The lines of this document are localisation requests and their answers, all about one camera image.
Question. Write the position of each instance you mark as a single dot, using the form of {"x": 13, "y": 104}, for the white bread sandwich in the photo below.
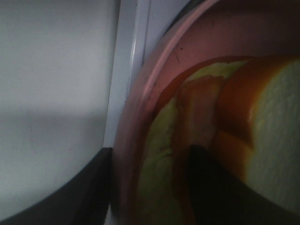
{"x": 246, "y": 113}

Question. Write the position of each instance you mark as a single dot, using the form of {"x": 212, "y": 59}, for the pink plate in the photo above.
{"x": 215, "y": 28}

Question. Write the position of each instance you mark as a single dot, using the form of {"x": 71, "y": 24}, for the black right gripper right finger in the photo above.
{"x": 219, "y": 198}

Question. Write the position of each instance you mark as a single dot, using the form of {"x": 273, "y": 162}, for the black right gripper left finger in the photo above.
{"x": 84, "y": 200}

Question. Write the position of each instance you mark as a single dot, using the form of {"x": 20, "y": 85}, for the white microwave oven body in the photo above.
{"x": 141, "y": 24}

